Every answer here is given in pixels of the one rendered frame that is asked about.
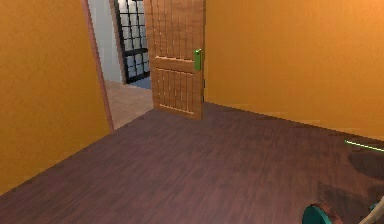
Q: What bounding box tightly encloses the brown wooden room door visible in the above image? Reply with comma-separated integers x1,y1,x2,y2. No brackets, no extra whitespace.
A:
143,0,206,121

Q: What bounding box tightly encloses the black framed grid window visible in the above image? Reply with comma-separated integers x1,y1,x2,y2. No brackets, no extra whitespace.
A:
114,0,151,85

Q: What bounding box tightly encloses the thin green rod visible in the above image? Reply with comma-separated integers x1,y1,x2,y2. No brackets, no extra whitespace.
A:
344,139,384,153

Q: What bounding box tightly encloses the pale beige bar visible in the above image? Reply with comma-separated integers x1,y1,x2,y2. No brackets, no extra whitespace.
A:
358,195,384,224

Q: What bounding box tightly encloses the green door handle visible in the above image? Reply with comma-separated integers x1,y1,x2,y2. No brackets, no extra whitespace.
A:
193,48,203,72

